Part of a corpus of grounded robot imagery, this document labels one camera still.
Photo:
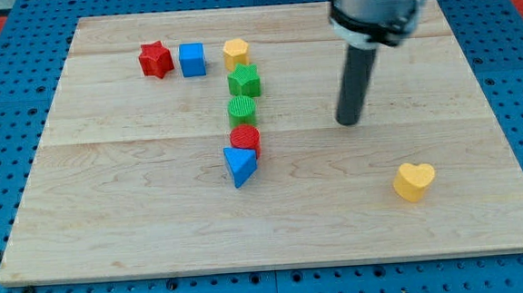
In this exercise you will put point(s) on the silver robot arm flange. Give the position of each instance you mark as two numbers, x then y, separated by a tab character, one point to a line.
366	24

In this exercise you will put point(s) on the red circle block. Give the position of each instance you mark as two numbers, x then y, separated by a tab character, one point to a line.
246	136

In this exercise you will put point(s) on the green circle block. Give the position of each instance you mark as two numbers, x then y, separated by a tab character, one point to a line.
242	111

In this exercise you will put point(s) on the green star block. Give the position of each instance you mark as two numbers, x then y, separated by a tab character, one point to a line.
244	80

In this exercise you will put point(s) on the yellow hexagon block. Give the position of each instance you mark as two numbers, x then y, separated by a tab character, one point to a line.
235	51

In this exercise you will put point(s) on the red star block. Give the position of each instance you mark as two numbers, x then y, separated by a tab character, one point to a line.
155	59

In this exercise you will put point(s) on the blue triangle block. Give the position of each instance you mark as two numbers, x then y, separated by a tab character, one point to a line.
242	164

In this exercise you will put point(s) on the wooden board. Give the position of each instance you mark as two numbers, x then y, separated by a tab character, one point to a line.
129	180

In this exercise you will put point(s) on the blue cube block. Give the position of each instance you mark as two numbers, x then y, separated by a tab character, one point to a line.
192	59

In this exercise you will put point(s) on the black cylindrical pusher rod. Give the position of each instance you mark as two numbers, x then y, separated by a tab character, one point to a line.
355	81

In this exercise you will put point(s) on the yellow heart block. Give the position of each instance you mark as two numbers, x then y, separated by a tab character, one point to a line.
413	180

